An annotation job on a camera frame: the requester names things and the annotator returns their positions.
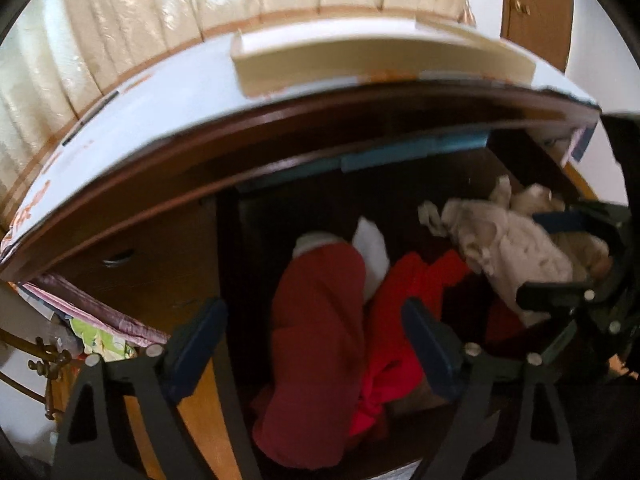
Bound brown wooden door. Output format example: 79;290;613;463
500;0;573;78

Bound brass metal frame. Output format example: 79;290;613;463
0;330;73;421

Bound red sock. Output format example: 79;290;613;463
250;232;368;471

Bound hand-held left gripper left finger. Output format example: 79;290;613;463
50;296;231;480

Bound pink striped cloth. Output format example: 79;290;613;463
20;272;166;348

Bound white grey sock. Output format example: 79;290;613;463
350;217;391;303

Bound shallow cardboard tray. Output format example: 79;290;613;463
230;27;537;98

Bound white printed tablecloth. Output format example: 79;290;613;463
0;25;601;268

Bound bright red underwear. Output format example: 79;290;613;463
347;250;531;438

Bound metal drawer handle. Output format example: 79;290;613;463
102;247;136;268

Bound blue strip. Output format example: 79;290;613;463
235;130;488;193

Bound green yellow printed cloth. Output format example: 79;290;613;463
67;315;138;361

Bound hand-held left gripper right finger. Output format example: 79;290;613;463
401;297;581;480

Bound black smartphone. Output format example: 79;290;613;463
61;89;122;148

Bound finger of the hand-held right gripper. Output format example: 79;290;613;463
517;280;621;333
532;201;630;261

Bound brown wooden desk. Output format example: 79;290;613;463
0;82;601;480

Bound cream patterned curtain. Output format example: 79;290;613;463
0;0;476;226

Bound beige underwear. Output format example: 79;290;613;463
417;175;611;326

